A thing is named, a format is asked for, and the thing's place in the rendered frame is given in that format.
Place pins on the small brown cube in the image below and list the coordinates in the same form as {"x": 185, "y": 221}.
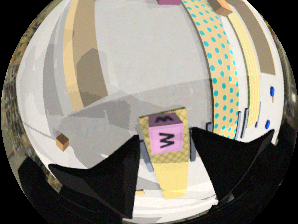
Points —
{"x": 62, "y": 142}

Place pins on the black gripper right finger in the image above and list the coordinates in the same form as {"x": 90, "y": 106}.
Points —
{"x": 227, "y": 160}

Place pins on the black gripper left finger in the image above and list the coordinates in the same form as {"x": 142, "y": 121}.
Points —
{"x": 113, "y": 181}

